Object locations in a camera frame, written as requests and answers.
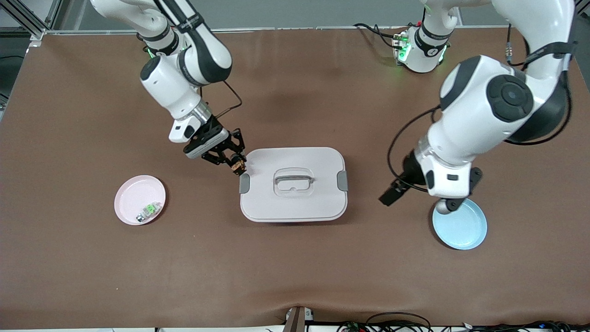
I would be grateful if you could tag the pink round plate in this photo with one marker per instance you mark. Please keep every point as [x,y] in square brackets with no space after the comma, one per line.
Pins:
[133,198]

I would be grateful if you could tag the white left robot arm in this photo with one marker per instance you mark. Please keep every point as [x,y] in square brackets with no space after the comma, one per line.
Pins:
[479,115]

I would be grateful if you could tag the brown camera mount bracket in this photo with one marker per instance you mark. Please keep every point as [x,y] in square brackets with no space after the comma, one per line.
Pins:
[297,320]

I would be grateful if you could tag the orange and black push-button switch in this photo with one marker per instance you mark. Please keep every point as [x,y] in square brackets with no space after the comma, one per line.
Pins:
[238,164]

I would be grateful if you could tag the aluminium table edge rail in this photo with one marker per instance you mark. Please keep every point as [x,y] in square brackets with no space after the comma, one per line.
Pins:
[299,28]

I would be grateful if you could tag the blue round plate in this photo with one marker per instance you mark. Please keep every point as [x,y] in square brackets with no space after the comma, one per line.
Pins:
[461,230]

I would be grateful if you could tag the green and white push-button switch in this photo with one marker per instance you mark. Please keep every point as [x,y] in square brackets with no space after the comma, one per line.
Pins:
[150,210]

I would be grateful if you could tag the white lidded storage box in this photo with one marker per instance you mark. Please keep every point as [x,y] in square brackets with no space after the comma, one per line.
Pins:
[318,203]

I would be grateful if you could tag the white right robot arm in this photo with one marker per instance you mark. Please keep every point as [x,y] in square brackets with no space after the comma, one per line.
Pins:
[166,87]

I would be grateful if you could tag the aluminium frame corner post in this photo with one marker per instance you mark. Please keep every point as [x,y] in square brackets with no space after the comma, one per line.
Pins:
[37,34]

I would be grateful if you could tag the brown table mat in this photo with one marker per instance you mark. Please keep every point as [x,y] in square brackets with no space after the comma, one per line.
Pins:
[295,276]

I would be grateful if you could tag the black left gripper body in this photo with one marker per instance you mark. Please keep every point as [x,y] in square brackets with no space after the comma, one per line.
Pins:
[409,173]

